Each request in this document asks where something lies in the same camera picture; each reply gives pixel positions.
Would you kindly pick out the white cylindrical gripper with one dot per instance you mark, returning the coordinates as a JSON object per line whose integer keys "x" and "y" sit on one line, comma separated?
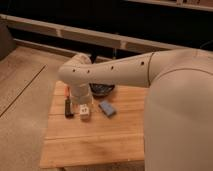
{"x": 80, "y": 94}

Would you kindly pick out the small white bottle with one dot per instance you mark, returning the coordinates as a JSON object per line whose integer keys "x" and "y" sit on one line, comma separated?
{"x": 84, "y": 112}

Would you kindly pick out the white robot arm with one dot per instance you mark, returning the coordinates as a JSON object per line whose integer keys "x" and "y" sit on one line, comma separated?
{"x": 178, "y": 109}

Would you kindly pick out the dark ceramic bowl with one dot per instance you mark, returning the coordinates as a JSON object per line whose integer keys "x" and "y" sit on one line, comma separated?
{"x": 101, "y": 90}

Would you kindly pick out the blue sponge block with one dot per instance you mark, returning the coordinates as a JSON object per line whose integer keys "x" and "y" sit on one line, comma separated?
{"x": 107, "y": 108}

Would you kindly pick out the wooden table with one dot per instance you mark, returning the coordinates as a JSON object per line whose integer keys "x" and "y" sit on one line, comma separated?
{"x": 100, "y": 140}

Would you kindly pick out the black brush orange handle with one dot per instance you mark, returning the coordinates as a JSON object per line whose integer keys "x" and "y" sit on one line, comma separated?
{"x": 68, "y": 113}

